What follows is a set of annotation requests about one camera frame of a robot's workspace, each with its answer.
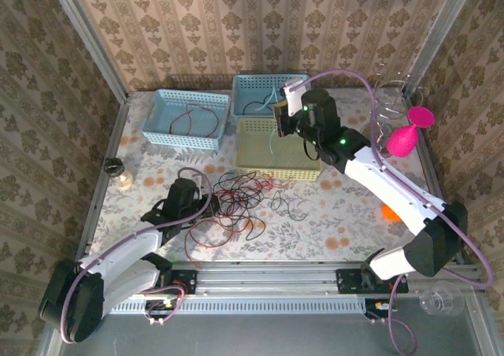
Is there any teal green cable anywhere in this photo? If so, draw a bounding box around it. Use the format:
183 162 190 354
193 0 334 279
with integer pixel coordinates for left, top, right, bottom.
254 89 283 163

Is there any black cable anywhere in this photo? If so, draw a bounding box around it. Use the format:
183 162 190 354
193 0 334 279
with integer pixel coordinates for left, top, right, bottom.
212 170 273 243
242 90 276 115
269 189 312 222

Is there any pale yellow perforated basket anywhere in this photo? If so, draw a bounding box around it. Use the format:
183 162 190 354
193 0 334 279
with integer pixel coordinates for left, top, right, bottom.
235 117 324 183

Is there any small bottle with black cap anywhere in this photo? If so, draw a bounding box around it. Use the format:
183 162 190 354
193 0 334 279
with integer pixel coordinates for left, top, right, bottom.
104 157 135 191

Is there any pink goblet glass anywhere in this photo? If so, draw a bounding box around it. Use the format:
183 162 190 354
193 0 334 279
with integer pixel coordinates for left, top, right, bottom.
385 106 436 158

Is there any tilted light blue perforated basket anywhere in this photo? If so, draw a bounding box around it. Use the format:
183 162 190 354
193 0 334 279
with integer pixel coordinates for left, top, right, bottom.
141 88 232 151

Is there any floral tablecloth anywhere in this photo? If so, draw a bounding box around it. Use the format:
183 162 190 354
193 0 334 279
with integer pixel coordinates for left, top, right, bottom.
87 90 450 262

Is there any orange ball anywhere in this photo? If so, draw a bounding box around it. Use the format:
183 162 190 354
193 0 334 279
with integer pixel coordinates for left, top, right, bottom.
380 204 401 223

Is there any clear glass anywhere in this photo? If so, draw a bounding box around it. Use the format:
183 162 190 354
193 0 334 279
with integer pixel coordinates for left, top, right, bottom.
417 280 465 317

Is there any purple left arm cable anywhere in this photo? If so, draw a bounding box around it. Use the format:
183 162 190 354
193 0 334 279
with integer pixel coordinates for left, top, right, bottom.
58 166 216 345

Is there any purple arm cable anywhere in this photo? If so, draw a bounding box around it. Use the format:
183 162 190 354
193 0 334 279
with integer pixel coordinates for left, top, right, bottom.
58 166 216 345
305 68 496 355

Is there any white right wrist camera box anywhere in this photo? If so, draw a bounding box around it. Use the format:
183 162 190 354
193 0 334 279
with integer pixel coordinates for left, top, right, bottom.
281 78 309 117

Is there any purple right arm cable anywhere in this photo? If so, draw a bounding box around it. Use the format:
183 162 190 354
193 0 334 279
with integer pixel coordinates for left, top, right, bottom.
305 68 496 355

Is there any metal spiral wire stand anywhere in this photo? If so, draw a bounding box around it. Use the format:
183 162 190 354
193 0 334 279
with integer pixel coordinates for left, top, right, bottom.
358 62 428 156

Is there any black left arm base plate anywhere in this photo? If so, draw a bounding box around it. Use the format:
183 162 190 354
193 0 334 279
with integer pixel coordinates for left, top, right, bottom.
157 269 198 295

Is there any aluminium table side rail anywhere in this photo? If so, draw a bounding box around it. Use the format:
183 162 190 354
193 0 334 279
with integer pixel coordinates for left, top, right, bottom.
74 99 129 266
411 95 465 263

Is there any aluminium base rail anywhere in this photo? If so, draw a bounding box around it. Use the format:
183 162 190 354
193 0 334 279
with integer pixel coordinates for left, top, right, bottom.
58 259 484 296

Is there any small connector with coloured wires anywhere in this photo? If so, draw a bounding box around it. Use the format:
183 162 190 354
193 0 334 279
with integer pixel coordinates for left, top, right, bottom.
365 299 398 325
145 288 186 325

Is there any grey slotted cable duct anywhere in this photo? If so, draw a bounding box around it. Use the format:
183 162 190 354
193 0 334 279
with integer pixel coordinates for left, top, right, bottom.
109 295 367 315

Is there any aluminium frame post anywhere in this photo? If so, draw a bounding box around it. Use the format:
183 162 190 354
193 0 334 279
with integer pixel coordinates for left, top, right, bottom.
405 0 480 97
45 0 129 103

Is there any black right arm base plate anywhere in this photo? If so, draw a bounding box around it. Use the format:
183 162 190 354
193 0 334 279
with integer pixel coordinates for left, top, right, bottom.
336 268 409 295

